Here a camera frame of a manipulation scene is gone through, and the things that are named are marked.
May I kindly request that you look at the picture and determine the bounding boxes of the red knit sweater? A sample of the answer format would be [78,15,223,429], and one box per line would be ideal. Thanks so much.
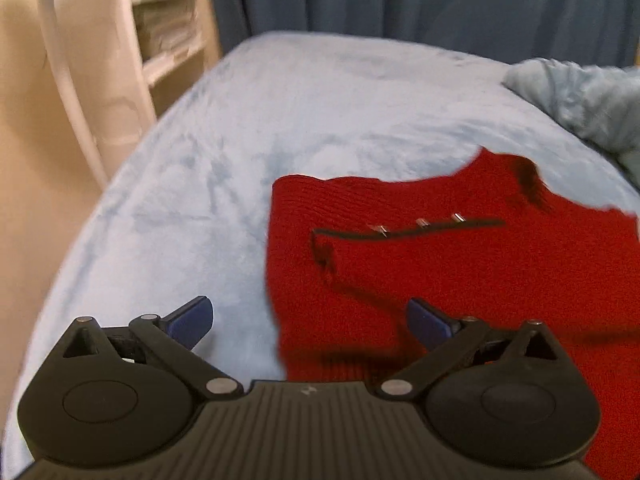
[266,150,639,479]

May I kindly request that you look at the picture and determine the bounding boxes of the light blue fleece bed cover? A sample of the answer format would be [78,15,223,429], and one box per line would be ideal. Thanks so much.
[2,29,640,466]

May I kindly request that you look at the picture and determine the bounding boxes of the grey-blue crumpled blanket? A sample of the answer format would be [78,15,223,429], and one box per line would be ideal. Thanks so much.
[502,58,639,186]

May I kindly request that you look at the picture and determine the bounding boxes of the stacked books on shelf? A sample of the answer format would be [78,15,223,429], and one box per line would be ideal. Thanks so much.
[132,0,200,62]

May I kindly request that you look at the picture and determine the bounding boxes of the white bookshelf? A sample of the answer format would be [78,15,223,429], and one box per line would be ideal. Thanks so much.
[128,0,221,118]

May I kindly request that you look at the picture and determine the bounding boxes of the dark blue curtain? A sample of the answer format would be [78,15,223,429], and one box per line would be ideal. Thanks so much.
[213,0,639,66]

